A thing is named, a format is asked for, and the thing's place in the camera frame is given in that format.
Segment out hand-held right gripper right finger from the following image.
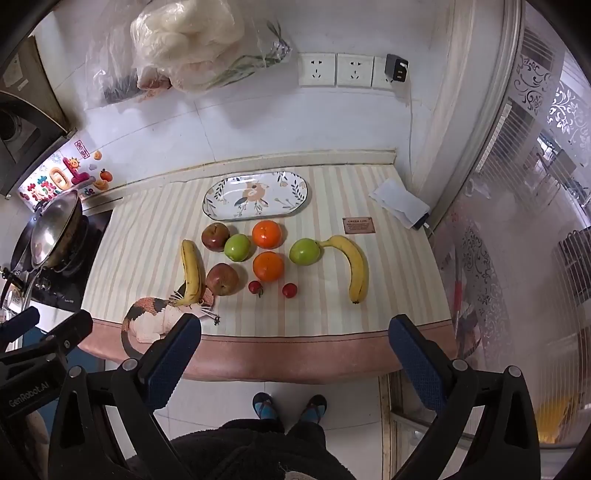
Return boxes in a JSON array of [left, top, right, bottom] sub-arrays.
[[388, 315, 541, 480]]

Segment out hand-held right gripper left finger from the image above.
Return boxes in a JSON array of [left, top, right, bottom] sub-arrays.
[[48, 314, 202, 480]]

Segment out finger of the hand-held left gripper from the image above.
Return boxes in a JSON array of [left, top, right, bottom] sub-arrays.
[[0, 306, 41, 347], [28, 309, 94, 358]]

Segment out yellow banana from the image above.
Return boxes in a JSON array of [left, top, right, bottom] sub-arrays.
[[316, 234, 370, 304], [173, 239, 206, 308]]

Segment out red apple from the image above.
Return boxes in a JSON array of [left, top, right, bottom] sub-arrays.
[[201, 222, 231, 253], [206, 263, 240, 296]]

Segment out green apple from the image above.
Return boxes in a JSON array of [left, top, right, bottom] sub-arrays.
[[289, 237, 321, 265], [224, 233, 252, 263]]

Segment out orange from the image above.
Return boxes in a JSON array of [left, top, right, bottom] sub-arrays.
[[252, 220, 283, 248], [252, 251, 285, 282]]

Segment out oval bird print plate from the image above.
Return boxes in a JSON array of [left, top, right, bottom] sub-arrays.
[[202, 171, 311, 221]]

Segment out black stove top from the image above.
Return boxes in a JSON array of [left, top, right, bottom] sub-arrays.
[[0, 208, 114, 310]]

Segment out person's left foot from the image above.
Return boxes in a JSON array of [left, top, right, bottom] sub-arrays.
[[252, 392, 283, 423]]

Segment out person's foot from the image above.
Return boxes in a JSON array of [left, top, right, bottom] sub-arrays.
[[299, 394, 328, 423], [252, 392, 283, 423]]

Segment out steel wok with lid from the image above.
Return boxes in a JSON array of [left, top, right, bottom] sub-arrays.
[[11, 189, 90, 273]]

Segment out person's right foot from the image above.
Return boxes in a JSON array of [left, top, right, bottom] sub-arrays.
[[299, 394, 328, 423]]

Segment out person's dark clothing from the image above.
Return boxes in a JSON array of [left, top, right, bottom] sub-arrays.
[[127, 418, 356, 480]]

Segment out striped cat print tablecloth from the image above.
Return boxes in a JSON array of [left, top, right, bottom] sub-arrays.
[[78, 164, 455, 384]]

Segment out dark range hood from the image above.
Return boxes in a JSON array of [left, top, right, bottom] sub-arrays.
[[0, 34, 77, 199]]

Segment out patterned glass sliding door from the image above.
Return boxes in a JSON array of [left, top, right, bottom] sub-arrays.
[[431, 14, 591, 462]]

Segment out clear bag with dark contents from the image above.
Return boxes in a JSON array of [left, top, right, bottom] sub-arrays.
[[85, 32, 153, 109]]

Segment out black plug charger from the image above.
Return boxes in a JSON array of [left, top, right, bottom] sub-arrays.
[[385, 54, 410, 84]]

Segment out white stuffed plastic bag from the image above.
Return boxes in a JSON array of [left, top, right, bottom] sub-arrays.
[[130, 0, 247, 93]]

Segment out clear flower print bag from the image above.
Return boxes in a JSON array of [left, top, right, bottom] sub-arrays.
[[203, 21, 294, 90]]

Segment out colourful wall stickers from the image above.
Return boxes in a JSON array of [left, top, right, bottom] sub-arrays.
[[17, 138, 114, 204]]

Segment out thin charger cable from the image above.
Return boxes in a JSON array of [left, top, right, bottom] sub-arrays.
[[402, 78, 435, 232]]

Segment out white wall socket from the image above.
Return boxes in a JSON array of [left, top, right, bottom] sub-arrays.
[[298, 52, 336, 87], [372, 55, 396, 90], [336, 53, 373, 88]]

